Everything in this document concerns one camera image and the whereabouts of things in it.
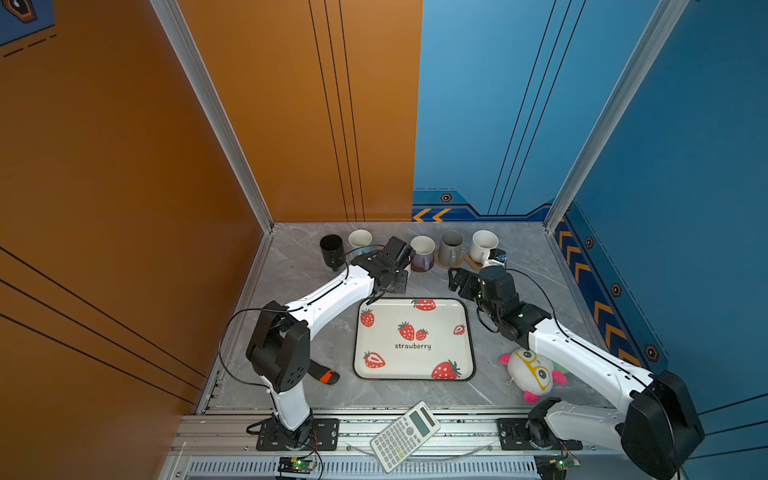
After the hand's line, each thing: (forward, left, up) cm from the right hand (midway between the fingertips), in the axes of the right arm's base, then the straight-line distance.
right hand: (458, 275), depth 83 cm
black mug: (+18, +40, -9) cm, 44 cm away
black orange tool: (-21, +38, -17) cm, 47 cm away
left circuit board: (-42, +42, -19) cm, 62 cm away
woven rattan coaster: (+20, +3, -17) cm, 26 cm away
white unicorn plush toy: (-23, -18, -11) cm, 31 cm away
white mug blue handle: (+23, +30, -10) cm, 40 cm away
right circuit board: (-42, -20, -21) cm, 51 cm away
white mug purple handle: (+14, +8, -10) cm, 19 cm away
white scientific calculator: (-36, +15, -17) cm, 42 cm away
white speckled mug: (+23, -14, -11) cm, 29 cm away
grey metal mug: (+17, -1, -8) cm, 18 cm away
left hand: (+2, +17, -5) cm, 18 cm away
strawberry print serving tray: (-11, +12, -18) cm, 24 cm away
